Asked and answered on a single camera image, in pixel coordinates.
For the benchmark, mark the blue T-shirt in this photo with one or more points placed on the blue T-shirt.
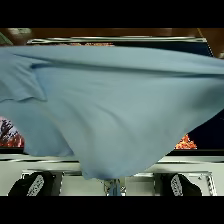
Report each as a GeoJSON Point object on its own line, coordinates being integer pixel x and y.
{"type": "Point", "coordinates": [120, 110]}

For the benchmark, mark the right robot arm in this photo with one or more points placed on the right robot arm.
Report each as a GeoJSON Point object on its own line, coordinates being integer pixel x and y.
{"type": "Point", "coordinates": [180, 186]}

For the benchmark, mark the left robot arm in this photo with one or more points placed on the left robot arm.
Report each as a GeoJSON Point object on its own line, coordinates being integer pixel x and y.
{"type": "Point", "coordinates": [31, 185]}

